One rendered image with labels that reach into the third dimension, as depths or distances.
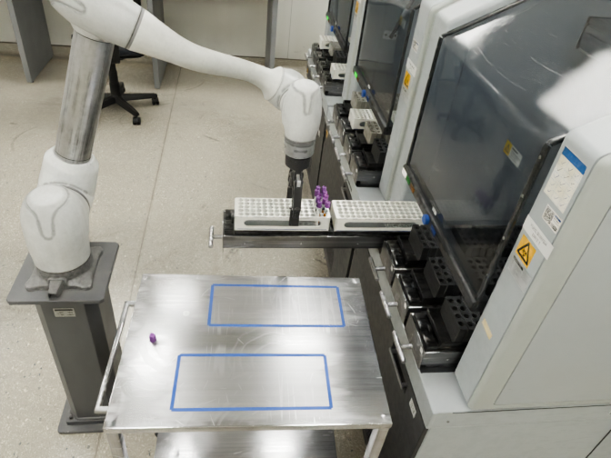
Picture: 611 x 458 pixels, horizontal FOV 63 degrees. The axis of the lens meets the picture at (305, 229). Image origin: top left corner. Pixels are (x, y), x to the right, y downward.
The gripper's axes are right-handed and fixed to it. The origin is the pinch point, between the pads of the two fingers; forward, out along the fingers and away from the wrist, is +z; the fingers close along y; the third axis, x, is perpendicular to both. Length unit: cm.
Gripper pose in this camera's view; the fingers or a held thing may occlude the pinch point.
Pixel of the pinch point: (292, 209)
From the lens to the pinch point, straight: 157.2
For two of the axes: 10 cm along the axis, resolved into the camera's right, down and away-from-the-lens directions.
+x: 9.9, 0.1, 1.5
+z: -1.0, 7.8, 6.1
